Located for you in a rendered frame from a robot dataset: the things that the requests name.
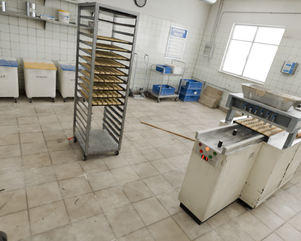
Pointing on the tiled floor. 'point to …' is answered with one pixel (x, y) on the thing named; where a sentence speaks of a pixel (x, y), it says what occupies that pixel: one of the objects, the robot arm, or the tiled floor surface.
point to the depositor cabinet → (271, 166)
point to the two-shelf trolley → (162, 83)
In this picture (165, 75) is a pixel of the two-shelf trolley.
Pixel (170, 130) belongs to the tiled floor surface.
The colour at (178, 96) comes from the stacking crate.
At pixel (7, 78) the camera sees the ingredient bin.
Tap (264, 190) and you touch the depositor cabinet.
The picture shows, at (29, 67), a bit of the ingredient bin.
